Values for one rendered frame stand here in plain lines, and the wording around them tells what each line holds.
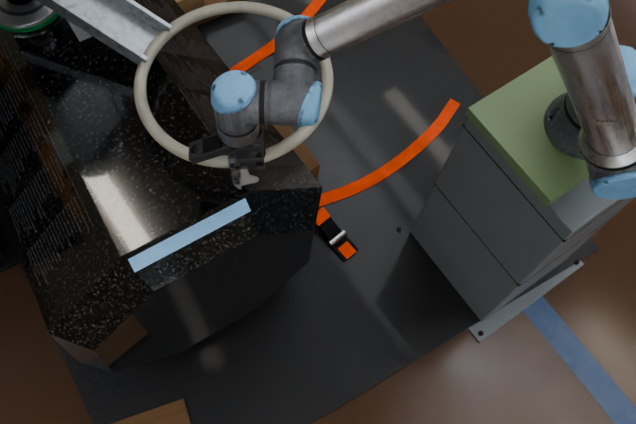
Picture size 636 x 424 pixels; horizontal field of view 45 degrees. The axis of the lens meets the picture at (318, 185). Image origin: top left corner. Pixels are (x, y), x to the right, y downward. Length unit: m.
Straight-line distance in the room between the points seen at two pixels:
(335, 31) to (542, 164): 0.70
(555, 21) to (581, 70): 0.17
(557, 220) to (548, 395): 0.91
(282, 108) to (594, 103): 0.59
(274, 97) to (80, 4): 0.71
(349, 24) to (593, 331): 1.68
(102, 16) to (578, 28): 1.20
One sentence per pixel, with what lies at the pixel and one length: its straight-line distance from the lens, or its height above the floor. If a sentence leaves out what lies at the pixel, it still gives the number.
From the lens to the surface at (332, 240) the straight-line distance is 2.66.
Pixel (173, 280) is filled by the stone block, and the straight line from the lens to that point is 1.88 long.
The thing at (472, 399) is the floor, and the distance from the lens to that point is 2.65.
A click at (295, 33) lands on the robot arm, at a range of 1.57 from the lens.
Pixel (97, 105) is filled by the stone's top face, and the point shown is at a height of 0.83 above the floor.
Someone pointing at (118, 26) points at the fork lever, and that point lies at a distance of 2.02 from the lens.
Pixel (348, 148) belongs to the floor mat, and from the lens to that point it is 2.85.
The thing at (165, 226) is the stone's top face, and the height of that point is 0.83.
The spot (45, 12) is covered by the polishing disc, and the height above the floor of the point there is 0.85.
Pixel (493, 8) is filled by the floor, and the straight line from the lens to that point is 3.36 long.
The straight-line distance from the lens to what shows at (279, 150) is 1.76.
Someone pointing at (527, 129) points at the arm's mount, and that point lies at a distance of 2.00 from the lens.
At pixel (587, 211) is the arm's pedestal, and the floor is 0.85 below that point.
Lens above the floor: 2.52
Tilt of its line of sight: 65 degrees down
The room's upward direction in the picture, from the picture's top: 10 degrees clockwise
